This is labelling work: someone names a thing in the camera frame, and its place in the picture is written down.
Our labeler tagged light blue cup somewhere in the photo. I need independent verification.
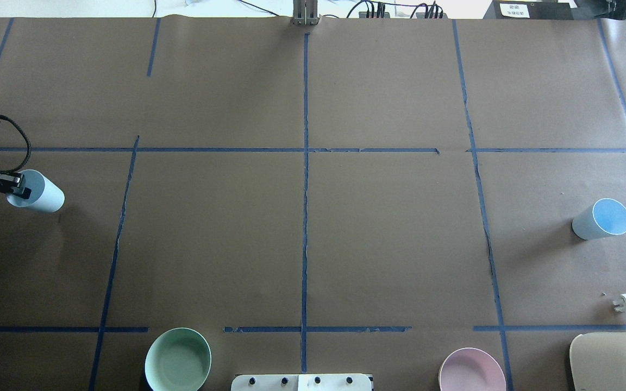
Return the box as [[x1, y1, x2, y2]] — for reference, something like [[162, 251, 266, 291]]
[[571, 198, 626, 241], [7, 170, 65, 213]]

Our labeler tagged green bowl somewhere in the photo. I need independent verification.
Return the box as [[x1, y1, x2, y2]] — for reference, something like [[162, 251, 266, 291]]
[[144, 327, 212, 390]]

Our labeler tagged black box with label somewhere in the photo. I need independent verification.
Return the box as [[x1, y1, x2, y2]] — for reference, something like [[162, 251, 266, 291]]
[[483, 1, 574, 20]]

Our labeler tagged pink bowl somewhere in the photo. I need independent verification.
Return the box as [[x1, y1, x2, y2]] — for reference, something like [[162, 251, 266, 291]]
[[437, 348, 508, 390]]

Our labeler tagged cream toaster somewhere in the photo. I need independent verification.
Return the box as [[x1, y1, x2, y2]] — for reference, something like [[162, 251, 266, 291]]
[[569, 332, 626, 390]]

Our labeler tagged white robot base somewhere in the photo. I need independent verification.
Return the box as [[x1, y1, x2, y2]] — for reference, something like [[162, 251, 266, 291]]
[[230, 373, 374, 390]]

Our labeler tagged aluminium camera post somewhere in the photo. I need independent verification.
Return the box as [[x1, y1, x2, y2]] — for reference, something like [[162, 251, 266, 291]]
[[291, 0, 320, 26]]

